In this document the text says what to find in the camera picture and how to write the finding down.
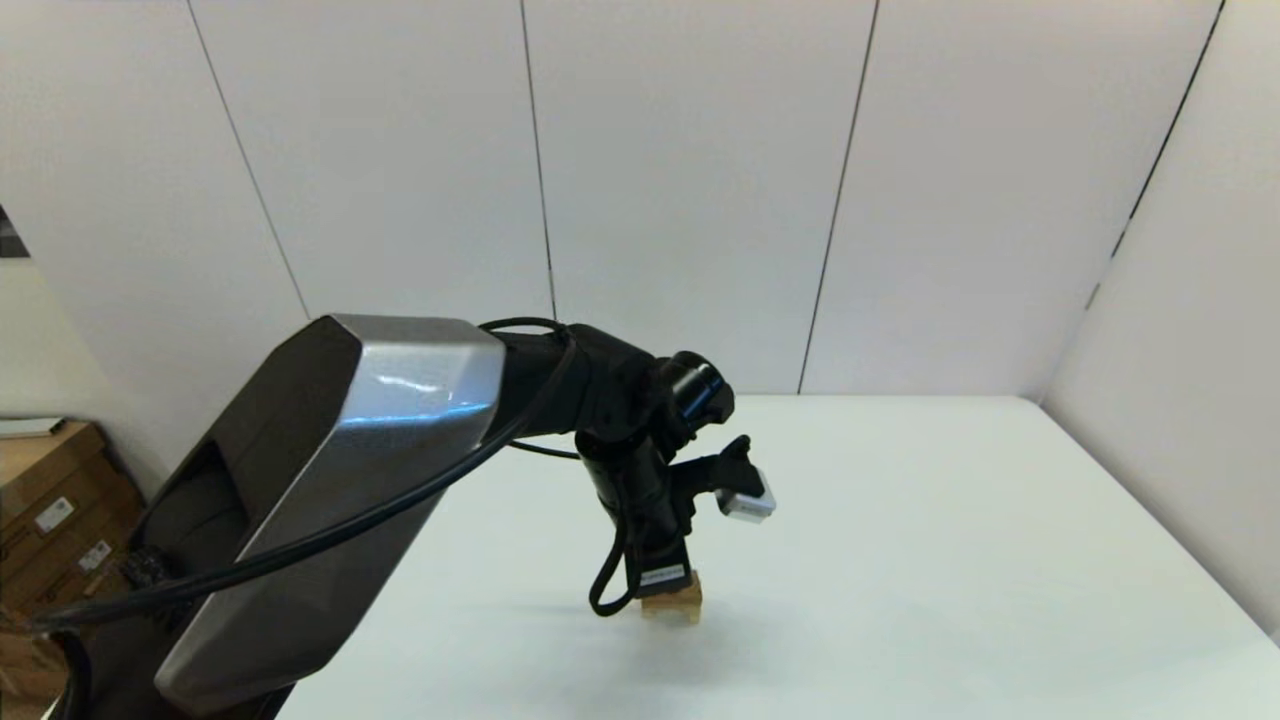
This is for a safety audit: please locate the cardboard box with white label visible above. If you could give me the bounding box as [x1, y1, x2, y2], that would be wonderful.
[0, 490, 151, 621]
[0, 422, 136, 549]

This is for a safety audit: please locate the small plain cardboard box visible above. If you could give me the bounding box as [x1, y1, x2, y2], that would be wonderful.
[0, 605, 71, 720]

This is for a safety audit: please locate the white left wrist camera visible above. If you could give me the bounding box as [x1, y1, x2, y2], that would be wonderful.
[690, 435, 778, 527]

